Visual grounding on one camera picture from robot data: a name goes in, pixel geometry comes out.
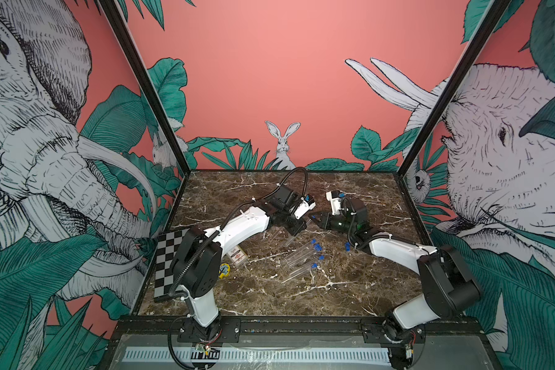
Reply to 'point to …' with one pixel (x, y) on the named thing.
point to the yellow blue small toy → (224, 270)
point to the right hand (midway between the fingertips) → (309, 212)
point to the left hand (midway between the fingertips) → (302, 221)
